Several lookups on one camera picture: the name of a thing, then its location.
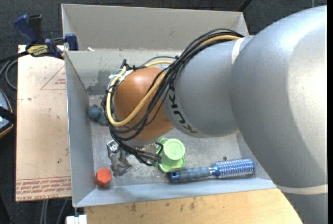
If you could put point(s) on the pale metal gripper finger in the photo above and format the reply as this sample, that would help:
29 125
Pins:
113 148
126 166

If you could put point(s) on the red hexagonal block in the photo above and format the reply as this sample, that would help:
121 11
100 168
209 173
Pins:
103 177

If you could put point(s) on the grey metal bin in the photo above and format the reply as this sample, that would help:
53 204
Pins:
145 27

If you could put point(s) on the blue hairbrush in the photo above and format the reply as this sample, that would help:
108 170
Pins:
221 168

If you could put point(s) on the brown cardboard board, red print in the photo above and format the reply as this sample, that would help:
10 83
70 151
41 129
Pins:
41 126

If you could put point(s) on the grey-blue toy animal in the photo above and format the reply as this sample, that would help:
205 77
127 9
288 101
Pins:
95 113

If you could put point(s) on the light green plastic cup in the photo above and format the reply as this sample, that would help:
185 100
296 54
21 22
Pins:
172 151

